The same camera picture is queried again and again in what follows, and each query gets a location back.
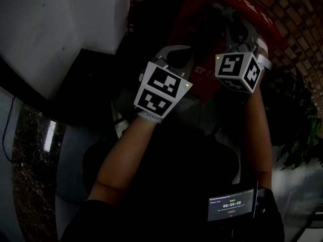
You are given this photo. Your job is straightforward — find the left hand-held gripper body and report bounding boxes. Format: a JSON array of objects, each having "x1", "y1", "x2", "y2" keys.
[{"x1": 133, "y1": 56, "x2": 193, "y2": 124}]

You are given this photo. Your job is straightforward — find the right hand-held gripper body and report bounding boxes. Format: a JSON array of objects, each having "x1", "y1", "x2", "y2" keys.
[{"x1": 214, "y1": 39, "x2": 262, "y2": 94}]

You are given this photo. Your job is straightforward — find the grey wiping cloth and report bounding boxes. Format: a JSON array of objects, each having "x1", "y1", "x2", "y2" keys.
[{"x1": 210, "y1": 3, "x2": 237, "y2": 20}]

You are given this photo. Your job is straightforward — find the red fire extinguisher box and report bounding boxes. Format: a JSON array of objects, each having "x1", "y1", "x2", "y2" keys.
[{"x1": 165, "y1": 0, "x2": 278, "y2": 101}]

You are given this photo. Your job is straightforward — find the person's left forearm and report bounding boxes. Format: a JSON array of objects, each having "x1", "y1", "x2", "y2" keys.
[{"x1": 87, "y1": 114, "x2": 162, "y2": 206}]

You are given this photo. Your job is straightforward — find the person's right forearm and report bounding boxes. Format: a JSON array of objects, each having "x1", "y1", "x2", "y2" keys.
[{"x1": 241, "y1": 84, "x2": 275, "y2": 192}]

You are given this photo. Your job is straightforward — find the white wristband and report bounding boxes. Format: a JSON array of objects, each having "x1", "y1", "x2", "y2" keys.
[{"x1": 136, "y1": 109, "x2": 164, "y2": 124}]

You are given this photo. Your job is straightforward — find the person's white shoe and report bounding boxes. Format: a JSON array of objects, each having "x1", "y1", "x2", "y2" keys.
[{"x1": 111, "y1": 101, "x2": 133, "y2": 139}]

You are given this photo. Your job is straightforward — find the person's black clothing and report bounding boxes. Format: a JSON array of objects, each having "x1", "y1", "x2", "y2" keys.
[{"x1": 59, "y1": 125, "x2": 286, "y2": 242}]

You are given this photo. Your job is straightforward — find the black phone with lit screen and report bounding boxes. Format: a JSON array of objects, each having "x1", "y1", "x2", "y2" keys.
[{"x1": 207, "y1": 181, "x2": 265, "y2": 223}]

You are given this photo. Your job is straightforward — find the white hand strap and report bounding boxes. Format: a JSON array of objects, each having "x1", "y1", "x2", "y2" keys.
[{"x1": 256, "y1": 38, "x2": 273, "y2": 72}]

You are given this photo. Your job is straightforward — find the thin black floor cable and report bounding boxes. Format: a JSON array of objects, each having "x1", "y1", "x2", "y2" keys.
[{"x1": 2, "y1": 96, "x2": 16, "y2": 163}]

